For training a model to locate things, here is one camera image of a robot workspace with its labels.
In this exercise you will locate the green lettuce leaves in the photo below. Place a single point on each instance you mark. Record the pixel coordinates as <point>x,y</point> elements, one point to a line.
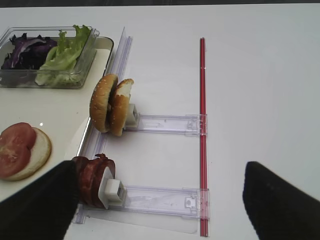
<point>58,68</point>

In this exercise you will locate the sesame bun top rear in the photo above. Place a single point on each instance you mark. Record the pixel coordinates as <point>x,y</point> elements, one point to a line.
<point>119,106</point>

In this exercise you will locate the clear patty pusher track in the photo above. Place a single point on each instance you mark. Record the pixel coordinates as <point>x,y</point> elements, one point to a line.
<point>192,203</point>

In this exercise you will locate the meat patty front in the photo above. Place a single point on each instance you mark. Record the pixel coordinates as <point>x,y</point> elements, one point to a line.
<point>80,163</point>

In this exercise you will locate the white bun pusher block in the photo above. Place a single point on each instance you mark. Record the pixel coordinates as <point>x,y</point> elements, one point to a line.
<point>132,117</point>

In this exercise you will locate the purple cabbage leaves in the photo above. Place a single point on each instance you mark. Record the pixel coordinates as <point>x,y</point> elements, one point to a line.
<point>29,53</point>

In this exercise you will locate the clear bun top pusher track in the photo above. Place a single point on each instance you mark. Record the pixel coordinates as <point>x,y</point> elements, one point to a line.
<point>188,125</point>

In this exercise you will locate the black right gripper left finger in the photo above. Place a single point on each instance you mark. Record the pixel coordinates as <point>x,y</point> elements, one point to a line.
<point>44,209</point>

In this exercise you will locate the bun bottom slice on tray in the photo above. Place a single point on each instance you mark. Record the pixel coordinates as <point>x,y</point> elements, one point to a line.
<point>40,153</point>

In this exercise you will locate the tomato slice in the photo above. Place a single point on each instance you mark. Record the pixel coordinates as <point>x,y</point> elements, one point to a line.
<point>18,135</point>
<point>13,159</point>

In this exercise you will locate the white patty pusher block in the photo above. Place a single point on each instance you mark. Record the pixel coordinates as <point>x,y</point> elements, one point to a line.
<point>111,191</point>

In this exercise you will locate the sesame bun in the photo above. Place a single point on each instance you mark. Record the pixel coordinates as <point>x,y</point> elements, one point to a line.
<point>119,106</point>
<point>99,103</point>

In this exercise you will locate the meat patty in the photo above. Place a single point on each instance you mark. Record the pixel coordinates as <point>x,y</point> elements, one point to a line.
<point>80,163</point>
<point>94,171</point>

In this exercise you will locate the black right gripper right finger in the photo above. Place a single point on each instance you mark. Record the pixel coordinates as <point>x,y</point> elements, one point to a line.
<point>276,209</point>

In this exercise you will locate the sesame bun top front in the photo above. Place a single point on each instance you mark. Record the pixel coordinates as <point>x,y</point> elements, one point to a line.
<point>99,103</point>

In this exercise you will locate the right red rail strip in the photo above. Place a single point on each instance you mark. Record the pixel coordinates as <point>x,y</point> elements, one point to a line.
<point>204,222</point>

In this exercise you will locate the right clear divider strip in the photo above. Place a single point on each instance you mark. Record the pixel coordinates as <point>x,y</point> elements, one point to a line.
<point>93,140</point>

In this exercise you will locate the white metal tray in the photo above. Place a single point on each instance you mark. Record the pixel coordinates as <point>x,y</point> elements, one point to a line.
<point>60,113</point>

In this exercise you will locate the clear plastic salad box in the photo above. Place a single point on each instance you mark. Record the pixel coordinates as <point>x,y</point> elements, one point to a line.
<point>26,78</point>

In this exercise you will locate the tomato slice front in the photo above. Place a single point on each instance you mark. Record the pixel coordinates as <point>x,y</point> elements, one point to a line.
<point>13,159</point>

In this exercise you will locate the meat patty rear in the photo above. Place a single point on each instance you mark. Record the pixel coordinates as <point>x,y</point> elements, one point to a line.
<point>94,171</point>

